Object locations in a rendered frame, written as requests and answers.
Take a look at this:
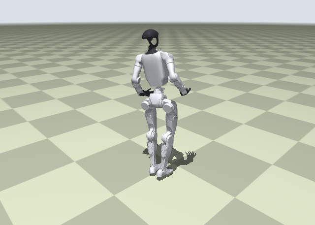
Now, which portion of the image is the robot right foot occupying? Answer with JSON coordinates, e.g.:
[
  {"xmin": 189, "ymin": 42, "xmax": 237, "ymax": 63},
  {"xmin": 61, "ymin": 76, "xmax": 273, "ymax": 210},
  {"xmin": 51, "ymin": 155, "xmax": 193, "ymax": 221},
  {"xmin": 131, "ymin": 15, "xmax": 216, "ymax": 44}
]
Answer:
[{"xmin": 156, "ymin": 167, "xmax": 173, "ymax": 177}]

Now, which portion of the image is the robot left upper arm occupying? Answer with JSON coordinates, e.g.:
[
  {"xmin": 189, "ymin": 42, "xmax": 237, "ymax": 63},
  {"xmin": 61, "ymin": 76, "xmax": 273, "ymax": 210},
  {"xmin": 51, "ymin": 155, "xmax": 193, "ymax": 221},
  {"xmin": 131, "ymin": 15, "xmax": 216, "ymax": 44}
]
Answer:
[{"xmin": 131, "ymin": 54, "xmax": 142, "ymax": 84}]

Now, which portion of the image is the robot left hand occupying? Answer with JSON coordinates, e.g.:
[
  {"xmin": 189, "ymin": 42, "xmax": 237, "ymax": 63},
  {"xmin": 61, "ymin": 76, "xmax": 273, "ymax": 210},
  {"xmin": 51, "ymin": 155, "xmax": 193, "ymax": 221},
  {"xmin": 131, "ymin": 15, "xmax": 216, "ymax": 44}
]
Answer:
[{"xmin": 139, "ymin": 88, "xmax": 154, "ymax": 96}]

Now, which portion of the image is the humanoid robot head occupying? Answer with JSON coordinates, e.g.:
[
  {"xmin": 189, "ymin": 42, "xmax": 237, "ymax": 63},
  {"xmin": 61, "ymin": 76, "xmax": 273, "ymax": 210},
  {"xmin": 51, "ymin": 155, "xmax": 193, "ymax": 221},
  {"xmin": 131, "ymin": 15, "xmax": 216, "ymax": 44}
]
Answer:
[{"xmin": 142, "ymin": 29, "xmax": 158, "ymax": 55}]

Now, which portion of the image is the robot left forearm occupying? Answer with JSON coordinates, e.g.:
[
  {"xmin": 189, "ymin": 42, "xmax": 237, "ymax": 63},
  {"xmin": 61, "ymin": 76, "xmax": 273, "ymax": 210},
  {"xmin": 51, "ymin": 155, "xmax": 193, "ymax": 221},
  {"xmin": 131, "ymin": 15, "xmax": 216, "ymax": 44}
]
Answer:
[{"xmin": 132, "ymin": 83, "xmax": 144, "ymax": 96}]

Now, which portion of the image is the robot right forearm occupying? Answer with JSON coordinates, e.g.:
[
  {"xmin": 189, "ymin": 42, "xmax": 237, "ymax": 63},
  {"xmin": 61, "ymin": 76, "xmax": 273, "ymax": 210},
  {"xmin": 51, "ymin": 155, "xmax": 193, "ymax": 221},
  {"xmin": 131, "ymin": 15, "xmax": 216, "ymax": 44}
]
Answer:
[{"xmin": 174, "ymin": 73, "xmax": 187, "ymax": 95}]

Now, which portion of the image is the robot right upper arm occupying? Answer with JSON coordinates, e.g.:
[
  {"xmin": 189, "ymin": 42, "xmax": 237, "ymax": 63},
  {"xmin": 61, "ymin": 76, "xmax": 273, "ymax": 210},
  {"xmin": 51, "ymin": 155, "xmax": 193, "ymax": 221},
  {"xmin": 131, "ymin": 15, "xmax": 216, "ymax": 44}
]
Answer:
[{"xmin": 161, "ymin": 52, "xmax": 178, "ymax": 83}]

